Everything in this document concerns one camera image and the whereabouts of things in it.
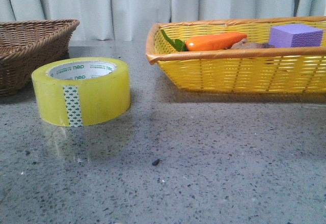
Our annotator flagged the orange toy carrot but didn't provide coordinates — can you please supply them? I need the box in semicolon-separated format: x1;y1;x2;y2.
161;30;247;51

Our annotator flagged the brown object in basket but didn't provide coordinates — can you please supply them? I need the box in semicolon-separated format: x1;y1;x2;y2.
230;39;275;49

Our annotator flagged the yellow tape roll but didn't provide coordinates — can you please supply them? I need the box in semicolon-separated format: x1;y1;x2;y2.
32;57;130;127

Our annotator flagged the small black debris piece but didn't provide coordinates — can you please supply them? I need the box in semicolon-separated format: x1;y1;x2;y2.
152;159;160;166

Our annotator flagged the brown wicker basket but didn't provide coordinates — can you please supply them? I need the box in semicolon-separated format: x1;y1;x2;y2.
1;19;79;97

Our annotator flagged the yellow woven plastic basket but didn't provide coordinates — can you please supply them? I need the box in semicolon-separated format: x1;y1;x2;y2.
146;16;325;94

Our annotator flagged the white curtain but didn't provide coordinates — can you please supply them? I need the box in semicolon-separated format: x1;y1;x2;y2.
1;0;325;41

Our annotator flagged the purple foam block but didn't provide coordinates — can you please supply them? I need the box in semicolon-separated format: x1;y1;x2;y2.
268;23;323;48

